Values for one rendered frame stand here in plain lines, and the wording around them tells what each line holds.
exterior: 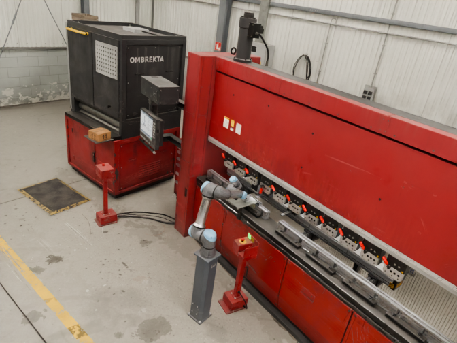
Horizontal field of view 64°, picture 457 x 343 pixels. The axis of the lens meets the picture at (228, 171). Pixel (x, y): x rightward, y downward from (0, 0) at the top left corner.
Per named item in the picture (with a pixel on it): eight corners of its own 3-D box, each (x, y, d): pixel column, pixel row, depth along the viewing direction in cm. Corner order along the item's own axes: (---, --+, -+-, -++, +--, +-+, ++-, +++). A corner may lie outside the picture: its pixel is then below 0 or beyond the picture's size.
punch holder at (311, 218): (302, 218, 330) (307, 202, 323) (309, 216, 335) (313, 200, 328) (315, 226, 320) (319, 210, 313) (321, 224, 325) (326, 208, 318)
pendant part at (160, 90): (138, 144, 451) (140, 75, 414) (157, 142, 464) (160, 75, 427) (155, 160, 414) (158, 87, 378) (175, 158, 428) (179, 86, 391)
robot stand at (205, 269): (199, 324, 353) (208, 262, 319) (186, 314, 363) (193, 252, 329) (212, 315, 366) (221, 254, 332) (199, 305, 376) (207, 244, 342)
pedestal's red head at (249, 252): (232, 249, 359) (234, 234, 351) (245, 246, 367) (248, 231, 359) (242, 262, 344) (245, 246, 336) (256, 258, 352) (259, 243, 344)
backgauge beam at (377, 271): (226, 174, 457) (227, 167, 453) (234, 172, 466) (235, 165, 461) (393, 290, 302) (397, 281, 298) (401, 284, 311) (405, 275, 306)
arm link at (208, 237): (210, 250, 319) (212, 237, 313) (198, 243, 325) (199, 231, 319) (217, 243, 329) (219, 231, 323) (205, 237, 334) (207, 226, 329)
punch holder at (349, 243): (339, 242, 303) (343, 225, 296) (344, 239, 308) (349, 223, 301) (353, 252, 293) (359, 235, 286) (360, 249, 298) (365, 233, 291)
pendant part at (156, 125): (139, 136, 438) (140, 107, 422) (149, 135, 444) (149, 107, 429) (154, 150, 405) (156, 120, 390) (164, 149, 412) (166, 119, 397)
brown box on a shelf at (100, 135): (83, 136, 480) (83, 127, 474) (100, 133, 498) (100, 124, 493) (96, 143, 463) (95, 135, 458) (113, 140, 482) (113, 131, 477)
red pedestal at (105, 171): (93, 219, 484) (91, 162, 448) (111, 214, 498) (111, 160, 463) (98, 227, 470) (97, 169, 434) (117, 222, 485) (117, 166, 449)
